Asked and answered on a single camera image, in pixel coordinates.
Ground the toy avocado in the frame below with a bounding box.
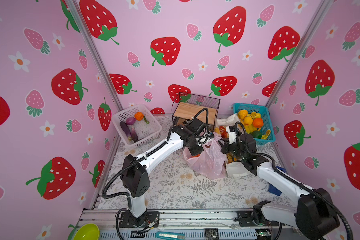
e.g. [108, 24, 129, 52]
[251, 131, 263, 139]

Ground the toy yellow lemon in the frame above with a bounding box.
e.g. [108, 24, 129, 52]
[243, 116, 253, 126]

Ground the white canvas tote bag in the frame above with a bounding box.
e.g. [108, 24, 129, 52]
[215, 114, 250, 178]

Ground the toy long purple eggplant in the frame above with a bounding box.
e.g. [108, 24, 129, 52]
[120, 121, 132, 142]

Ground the toy orange fruit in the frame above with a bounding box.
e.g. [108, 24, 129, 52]
[252, 118, 264, 129]

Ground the teal plastic basket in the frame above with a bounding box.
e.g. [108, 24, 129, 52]
[233, 103, 276, 145]

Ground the pink plastic grocery bag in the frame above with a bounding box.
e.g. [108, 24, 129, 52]
[183, 133, 227, 180]

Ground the white plastic basket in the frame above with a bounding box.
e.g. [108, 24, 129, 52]
[112, 104, 162, 148]

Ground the red chips bag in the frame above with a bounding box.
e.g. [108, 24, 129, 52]
[219, 126, 229, 139]

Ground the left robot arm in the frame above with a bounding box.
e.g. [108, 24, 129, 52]
[102, 108, 214, 227]

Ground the black wire wooden shelf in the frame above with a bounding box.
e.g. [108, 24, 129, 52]
[172, 92, 221, 130]

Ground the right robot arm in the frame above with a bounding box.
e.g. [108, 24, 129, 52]
[222, 122, 354, 240]

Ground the blue box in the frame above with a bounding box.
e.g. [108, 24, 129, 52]
[268, 166, 287, 197]

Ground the green plastic bowl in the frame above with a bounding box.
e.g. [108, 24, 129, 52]
[73, 223, 100, 240]

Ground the teal utility knife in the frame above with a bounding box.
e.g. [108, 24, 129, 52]
[155, 232, 186, 240]

